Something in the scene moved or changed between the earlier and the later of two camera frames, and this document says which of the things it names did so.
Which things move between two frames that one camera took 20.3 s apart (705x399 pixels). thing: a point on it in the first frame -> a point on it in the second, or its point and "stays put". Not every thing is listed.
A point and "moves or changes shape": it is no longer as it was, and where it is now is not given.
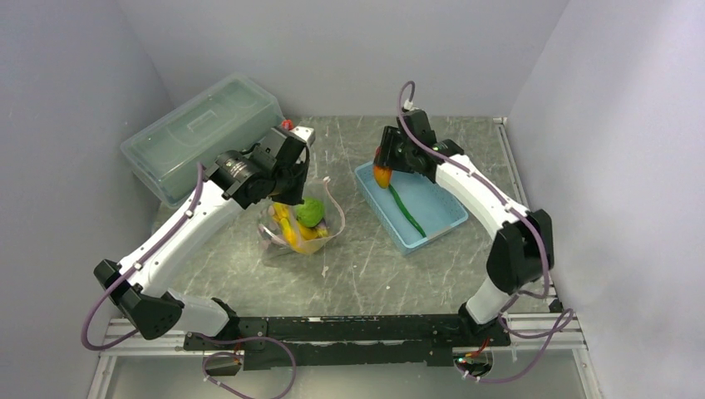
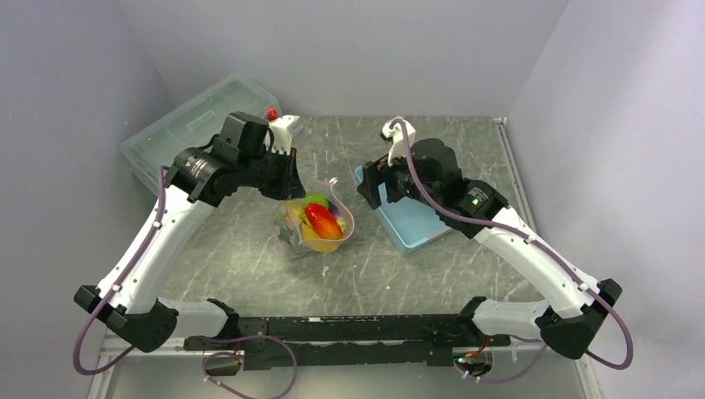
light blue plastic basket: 435,210 stays put
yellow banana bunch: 296,232 -> 293,214
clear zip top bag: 307,228 moves or changes shape
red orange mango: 382,175 moves or changes shape
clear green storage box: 232,114 stays put
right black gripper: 386,157 -> 377,172
